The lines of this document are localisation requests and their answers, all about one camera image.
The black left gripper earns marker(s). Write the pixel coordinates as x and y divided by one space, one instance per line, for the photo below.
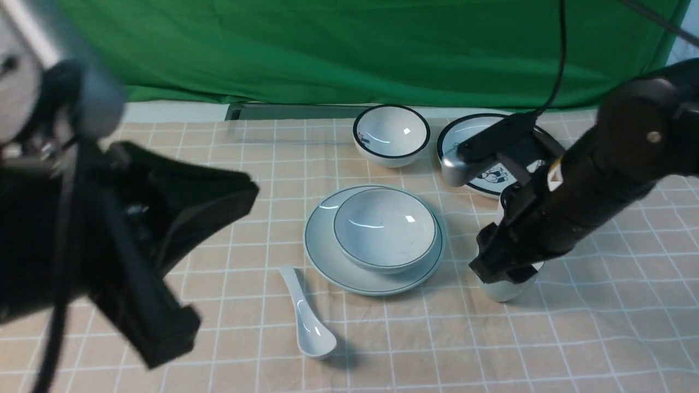
140 214

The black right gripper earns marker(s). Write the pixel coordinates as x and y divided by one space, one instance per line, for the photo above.
544 219

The light blue ceramic cup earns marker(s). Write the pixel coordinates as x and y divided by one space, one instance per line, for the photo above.
504 291

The light blue ceramic bowl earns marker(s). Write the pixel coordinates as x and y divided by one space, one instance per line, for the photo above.
386 231

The light blue ceramic spoon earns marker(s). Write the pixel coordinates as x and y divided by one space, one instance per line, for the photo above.
314 339

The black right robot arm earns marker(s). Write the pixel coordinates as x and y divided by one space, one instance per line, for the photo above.
645 130

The white plate with cartoon print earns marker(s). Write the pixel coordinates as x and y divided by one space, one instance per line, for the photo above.
495 180

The white bowl with black rim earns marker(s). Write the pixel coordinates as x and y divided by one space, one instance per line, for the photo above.
391 136

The green backdrop cloth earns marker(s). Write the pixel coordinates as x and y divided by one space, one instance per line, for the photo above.
502 54

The beige checked tablecloth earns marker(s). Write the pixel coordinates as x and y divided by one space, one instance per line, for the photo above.
617 314

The light blue ceramic plate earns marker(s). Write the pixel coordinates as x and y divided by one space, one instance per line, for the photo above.
324 254

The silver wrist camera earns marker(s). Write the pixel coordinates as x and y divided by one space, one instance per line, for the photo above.
514 141

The grey metal rail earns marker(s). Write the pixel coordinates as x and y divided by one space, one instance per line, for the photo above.
261 111

